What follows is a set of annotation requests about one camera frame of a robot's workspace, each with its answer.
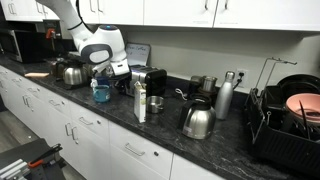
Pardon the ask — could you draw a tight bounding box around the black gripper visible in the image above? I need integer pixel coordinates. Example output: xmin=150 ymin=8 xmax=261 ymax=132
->
xmin=114 ymin=73 xmax=131 ymax=94

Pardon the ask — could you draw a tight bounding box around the black and steel toaster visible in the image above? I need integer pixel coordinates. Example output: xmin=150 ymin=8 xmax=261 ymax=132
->
xmin=125 ymin=65 xmax=167 ymax=96

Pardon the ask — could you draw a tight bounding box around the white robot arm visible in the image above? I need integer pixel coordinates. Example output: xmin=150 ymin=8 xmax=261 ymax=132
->
xmin=36 ymin=0 xmax=131 ymax=82

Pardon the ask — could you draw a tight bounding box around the white paper carton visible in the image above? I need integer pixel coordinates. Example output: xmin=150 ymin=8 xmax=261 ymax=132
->
xmin=134 ymin=81 xmax=146 ymax=123

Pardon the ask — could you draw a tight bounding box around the dark blue plastic cup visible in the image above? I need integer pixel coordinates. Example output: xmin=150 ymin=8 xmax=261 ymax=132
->
xmin=96 ymin=76 xmax=110 ymax=85

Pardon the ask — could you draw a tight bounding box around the teal ceramic mug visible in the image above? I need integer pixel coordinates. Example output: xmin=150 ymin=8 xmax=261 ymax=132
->
xmin=93 ymin=85 xmax=110 ymax=103

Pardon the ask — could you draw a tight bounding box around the small whiteboard sign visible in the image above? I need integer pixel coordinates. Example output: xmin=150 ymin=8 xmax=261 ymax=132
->
xmin=125 ymin=43 xmax=151 ymax=65

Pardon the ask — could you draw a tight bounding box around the small steel bowl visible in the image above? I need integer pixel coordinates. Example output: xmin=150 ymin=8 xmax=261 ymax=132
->
xmin=147 ymin=96 xmax=164 ymax=114

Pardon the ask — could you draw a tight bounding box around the steel carafe on coffee maker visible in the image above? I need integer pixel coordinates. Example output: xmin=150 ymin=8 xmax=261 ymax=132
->
xmin=63 ymin=65 xmax=87 ymax=85

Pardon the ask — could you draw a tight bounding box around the black commercial coffee maker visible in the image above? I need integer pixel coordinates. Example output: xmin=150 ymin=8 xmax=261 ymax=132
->
xmin=44 ymin=20 xmax=88 ymax=90

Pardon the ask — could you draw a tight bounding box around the black coffee grinder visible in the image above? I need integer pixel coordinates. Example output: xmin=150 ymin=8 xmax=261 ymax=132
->
xmin=187 ymin=76 xmax=217 ymax=98

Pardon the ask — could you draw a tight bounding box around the steel thermal carafe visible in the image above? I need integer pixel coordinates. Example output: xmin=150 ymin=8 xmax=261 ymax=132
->
xmin=177 ymin=93 xmax=216 ymax=140

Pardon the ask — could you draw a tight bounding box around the steel cup on grinder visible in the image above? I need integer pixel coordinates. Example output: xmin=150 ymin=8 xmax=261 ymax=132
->
xmin=202 ymin=76 xmax=217 ymax=92

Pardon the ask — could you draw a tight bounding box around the black orange clamp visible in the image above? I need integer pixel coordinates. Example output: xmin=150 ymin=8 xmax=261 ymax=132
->
xmin=28 ymin=143 xmax=62 ymax=168

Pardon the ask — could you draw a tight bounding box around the silver water bottle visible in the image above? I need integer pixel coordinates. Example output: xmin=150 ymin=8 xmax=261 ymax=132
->
xmin=215 ymin=71 xmax=235 ymax=119

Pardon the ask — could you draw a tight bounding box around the black microwave oven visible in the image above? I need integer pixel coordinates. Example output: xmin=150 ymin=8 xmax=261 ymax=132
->
xmin=0 ymin=29 xmax=46 ymax=63

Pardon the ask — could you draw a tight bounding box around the black robot cart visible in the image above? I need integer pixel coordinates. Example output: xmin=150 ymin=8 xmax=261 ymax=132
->
xmin=0 ymin=138 xmax=66 ymax=180

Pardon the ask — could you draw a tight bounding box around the black dish drying rack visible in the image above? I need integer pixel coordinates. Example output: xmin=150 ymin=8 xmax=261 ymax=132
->
xmin=242 ymin=57 xmax=320 ymax=178

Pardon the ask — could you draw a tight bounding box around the pink plastic bowl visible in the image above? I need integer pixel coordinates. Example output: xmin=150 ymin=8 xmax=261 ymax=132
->
xmin=286 ymin=93 xmax=320 ymax=125

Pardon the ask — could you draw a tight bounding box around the white wall outlet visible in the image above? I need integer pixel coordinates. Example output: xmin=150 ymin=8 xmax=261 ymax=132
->
xmin=236 ymin=69 xmax=249 ymax=88

